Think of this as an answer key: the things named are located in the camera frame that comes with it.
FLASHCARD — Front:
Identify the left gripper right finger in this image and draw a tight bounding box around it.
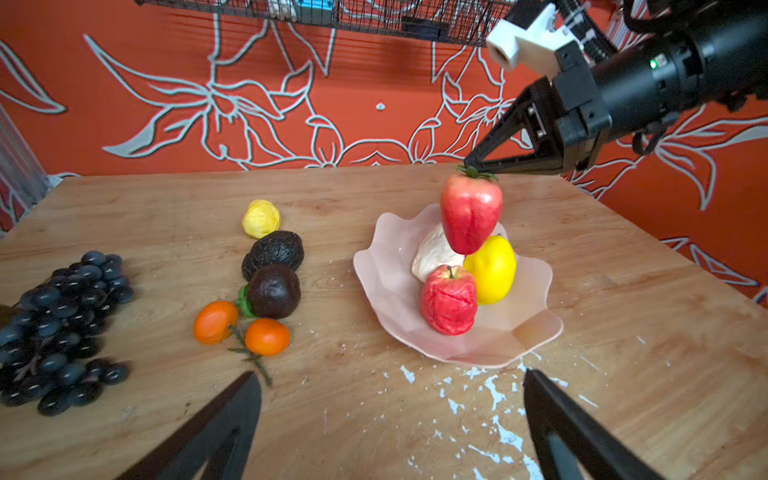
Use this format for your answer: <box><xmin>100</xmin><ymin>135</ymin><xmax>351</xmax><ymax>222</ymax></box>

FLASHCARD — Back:
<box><xmin>523</xmin><ymin>369</ymin><xmax>660</xmax><ymax>480</ymax></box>

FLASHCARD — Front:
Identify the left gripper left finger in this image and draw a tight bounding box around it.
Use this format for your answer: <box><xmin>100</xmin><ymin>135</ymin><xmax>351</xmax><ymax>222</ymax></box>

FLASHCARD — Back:
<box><xmin>119</xmin><ymin>372</ymin><xmax>262</xmax><ymax>479</ymax></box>

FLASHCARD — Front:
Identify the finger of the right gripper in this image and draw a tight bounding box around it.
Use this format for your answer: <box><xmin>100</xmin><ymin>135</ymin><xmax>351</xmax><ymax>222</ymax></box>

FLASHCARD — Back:
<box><xmin>463</xmin><ymin>77</ymin><xmax>565</xmax><ymax>175</ymax></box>

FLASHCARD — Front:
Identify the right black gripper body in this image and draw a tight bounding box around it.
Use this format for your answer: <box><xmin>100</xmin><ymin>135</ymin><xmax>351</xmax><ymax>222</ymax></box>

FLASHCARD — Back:
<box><xmin>552</xmin><ymin>1</ymin><xmax>767</xmax><ymax>173</ymax></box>

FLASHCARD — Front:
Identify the red apple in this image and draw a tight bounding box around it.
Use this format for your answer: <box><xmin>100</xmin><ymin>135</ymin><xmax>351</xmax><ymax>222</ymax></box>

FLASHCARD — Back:
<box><xmin>440</xmin><ymin>165</ymin><xmax>503</xmax><ymax>256</ymax></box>

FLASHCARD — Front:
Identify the pink scalloped fruit bowl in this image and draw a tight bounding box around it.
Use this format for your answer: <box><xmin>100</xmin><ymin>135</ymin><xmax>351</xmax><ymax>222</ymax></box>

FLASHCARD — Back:
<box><xmin>353</xmin><ymin>204</ymin><xmax>564</xmax><ymax>368</ymax></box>

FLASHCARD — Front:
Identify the large yellow lemon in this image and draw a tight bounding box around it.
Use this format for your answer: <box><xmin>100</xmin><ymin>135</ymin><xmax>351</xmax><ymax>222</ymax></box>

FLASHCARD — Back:
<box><xmin>463</xmin><ymin>235</ymin><xmax>517</xmax><ymax>305</ymax></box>

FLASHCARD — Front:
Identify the beige garlic-like fruit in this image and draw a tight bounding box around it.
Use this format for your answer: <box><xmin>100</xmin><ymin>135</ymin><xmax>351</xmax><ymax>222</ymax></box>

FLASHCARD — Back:
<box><xmin>411</xmin><ymin>223</ymin><xmax>465</xmax><ymax>283</ymax></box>

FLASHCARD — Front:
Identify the red wrinkled strawberry fruit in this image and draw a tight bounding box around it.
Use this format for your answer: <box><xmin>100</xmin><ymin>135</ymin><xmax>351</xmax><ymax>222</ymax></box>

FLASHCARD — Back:
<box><xmin>420</xmin><ymin>265</ymin><xmax>478</xmax><ymax>336</ymax></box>

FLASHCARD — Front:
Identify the orange tangerine right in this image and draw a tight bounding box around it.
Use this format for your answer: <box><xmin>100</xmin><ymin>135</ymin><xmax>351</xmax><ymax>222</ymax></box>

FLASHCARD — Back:
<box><xmin>228</xmin><ymin>318</ymin><xmax>291</xmax><ymax>388</ymax></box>

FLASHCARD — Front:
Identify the orange tangerine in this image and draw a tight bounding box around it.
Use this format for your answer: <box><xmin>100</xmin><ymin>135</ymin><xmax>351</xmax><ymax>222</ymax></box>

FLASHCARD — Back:
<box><xmin>193</xmin><ymin>301</ymin><xmax>239</xmax><ymax>345</ymax></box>
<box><xmin>228</xmin><ymin>318</ymin><xmax>291</xmax><ymax>388</ymax></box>

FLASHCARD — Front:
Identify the orange tangerine left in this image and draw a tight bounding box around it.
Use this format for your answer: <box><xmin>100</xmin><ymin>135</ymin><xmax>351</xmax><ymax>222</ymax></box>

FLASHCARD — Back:
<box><xmin>193</xmin><ymin>301</ymin><xmax>239</xmax><ymax>345</ymax></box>

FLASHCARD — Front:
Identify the black grape bunch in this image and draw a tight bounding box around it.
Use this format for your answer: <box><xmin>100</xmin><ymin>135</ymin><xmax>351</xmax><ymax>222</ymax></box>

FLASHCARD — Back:
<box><xmin>1</xmin><ymin>250</ymin><xmax>134</xmax><ymax>417</ymax></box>

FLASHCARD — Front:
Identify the dark avocado upper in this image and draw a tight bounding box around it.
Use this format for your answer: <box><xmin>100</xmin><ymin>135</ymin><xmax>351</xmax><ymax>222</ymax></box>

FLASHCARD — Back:
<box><xmin>241</xmin><ymin>230</ymin><xmax>305</xmax><ymax>281</ymax></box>

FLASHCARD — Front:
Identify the small yellow lemon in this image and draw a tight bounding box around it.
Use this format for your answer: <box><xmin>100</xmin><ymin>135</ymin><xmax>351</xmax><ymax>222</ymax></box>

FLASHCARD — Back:
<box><xmin>241</xmin><ymin>199</ymin><xmax>281</xmax><ymax>239</ymax></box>

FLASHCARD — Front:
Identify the light blue box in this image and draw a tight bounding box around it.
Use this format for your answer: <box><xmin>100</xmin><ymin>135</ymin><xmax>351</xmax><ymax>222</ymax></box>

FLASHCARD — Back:
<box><xmin>298</xmin><ymin>0</ymin><xmax>335</xmax><ymax>12</ymax></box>

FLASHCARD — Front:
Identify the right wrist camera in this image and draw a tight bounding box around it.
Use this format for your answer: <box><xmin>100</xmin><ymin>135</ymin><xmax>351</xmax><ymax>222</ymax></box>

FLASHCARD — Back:
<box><xmin>485</xmin><ymin>0</ymin><xmax>583</xmax><ymax>80</ymax></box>

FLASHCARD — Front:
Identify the black wire basket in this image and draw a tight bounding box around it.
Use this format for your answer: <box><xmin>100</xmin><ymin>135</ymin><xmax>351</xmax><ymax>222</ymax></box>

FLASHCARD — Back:
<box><xmin>154</xmin><ymin>0</ymin><xmax>514</xmax><ymax>46</ymax></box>

